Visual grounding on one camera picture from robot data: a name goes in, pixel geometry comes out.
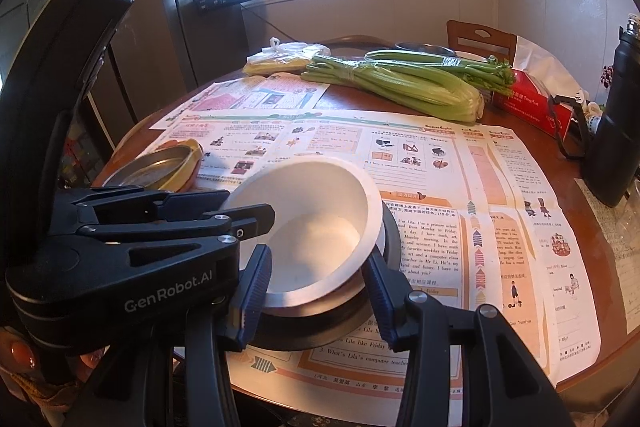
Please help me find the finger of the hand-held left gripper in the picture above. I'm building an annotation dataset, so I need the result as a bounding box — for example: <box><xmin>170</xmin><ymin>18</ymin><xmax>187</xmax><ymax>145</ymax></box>
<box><xmin>80</xmin><ymin>203</ymin><xmax>277</xmax><ymax>253</ymax></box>
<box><xmin>52</xmin><ymin>186</ymin><xmax>231</xmax><ymax>233</ymax></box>

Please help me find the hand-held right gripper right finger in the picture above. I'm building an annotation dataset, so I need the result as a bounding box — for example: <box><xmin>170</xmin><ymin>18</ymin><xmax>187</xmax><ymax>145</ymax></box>
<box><xmin>361</xmin><ymin>252</ymin><xmax>573</xmax><ymax>427</ymax></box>

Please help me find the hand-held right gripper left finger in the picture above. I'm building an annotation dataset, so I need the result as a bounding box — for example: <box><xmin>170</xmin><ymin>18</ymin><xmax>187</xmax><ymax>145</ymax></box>
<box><xmin>75</xmin><ymin>243</ymin><xmax>273</xmax><ymax>427</ymax></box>

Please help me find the red paper noodle bowl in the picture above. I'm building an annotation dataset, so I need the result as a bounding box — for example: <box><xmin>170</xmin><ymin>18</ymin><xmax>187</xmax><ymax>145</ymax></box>
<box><xmin>262</xmin><ymin>227</ymin><xmax>388</xmax><ymax>319</ymax></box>
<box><xmin>220</xmin><ymin>157</ymin><xmax>383</xmax><ymax>308</ymax></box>

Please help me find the shallow round metal plate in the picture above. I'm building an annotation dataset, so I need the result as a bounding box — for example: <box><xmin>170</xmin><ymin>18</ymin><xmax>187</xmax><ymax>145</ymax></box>
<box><xmin>102</xmin><ymin>144</ymin><xmax>198</xmax><ymax>190</ymax></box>

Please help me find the yellow scalloped plate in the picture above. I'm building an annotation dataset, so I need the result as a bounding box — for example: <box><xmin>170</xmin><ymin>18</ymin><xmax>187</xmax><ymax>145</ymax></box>
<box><xmin>160</xmin><ymin>138</ymin><xmax>205</xmax><ymax>194</ymax></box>

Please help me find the large steel bowl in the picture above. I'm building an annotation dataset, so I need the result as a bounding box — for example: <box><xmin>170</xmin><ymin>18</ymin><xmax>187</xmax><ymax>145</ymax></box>
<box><xmin>245</xmin><ymin>207</ymin><xmax>403</xmax><ymax>350</ymax></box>

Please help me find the person's left hand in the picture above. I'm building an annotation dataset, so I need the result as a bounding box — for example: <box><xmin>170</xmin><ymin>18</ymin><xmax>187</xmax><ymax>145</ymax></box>
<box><xmin>0</xmin><ymin>331</ymin><xmax>108</xmax><ymax>382</ymax></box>

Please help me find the small colourful newspaper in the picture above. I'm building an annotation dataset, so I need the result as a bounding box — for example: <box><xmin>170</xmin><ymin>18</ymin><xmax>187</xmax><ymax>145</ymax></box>
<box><xmin>149</xmin><ymin>73</ymin><xmax>331</xmax><ymax>131</ymax></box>

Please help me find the large printed newspaper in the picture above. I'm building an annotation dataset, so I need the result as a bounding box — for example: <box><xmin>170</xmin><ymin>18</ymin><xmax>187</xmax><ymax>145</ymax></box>
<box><xmin>145</xmin><ymin>109</ymin><xmax>602</xmax><ymax>383</ymax></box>

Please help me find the brown refrigerator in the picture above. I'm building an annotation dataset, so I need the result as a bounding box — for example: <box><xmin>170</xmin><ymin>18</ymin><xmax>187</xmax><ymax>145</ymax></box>
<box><xmin>60</xmin><ymin>0</ymin><xmax>246</xmax><ymax>148</ymax></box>

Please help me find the plastic bag of yellow noodles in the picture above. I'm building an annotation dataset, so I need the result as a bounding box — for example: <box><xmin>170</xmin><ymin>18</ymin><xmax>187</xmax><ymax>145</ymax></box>
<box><xmin>243</xmin><ymin>38</ymin><xmax>332</xmax><ymax>76</ymax></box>

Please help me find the celery bunch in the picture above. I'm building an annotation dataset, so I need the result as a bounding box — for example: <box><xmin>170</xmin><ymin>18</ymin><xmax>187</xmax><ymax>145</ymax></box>
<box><xmin>300</xmin><ymin>49</ymin><xmax>517</xmax><ymax>124</ymax></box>

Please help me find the printed paper sheet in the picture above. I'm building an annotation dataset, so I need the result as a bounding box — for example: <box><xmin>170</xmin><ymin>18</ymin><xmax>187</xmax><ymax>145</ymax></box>
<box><xmin>574</xmin><ymin>177</ymin><xmax>640</xmax><ymax>335</ymax></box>

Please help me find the curved-back wooden chair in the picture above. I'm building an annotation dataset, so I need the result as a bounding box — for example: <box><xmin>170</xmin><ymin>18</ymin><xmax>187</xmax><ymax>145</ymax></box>
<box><xmin>320</xmin><ymin>35</ymin><xmax>388</xmax><ymax>52</ymax></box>

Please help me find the red tissue box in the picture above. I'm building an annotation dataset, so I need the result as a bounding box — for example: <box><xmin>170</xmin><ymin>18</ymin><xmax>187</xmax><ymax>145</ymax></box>
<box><xmin>492</xmin><ymin>36</ymin><xmax>573</xmax><ymax>140</ymax></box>

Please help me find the small steel bowl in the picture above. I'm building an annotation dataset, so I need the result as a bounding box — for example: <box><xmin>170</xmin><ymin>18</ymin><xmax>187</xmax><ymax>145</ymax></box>
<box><xmin>394</xmin><ymin>42</ymin><xmax>458</xmax><ymax>56</ymax></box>

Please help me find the clear plastic cup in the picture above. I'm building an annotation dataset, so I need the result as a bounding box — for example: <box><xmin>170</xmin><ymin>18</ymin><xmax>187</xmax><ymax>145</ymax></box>
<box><xmin>612</xmin><ymin>177</ymin><xmax>640</xmax><ymax>248</ymax></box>

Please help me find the wooden chair with cutout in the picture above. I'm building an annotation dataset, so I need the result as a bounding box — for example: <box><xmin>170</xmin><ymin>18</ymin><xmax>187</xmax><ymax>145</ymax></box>
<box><xmin>446</xmin><ymin>20</ymin><xmax>518</xmax><ymax>65</ymax></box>

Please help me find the patterned white mug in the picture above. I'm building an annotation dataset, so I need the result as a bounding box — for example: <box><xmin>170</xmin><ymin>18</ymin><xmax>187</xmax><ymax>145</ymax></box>
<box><xmin>575</xmin><ymin>89</ymin><xmax>606</xmax><ymax>135</ymax></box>

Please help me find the black thermos flask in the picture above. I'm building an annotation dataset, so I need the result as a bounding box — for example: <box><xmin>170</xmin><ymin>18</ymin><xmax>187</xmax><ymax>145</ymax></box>
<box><xmin>582</xmin><ymin>13</ymin><xmax>640</xmax><ymax>208</ymax></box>

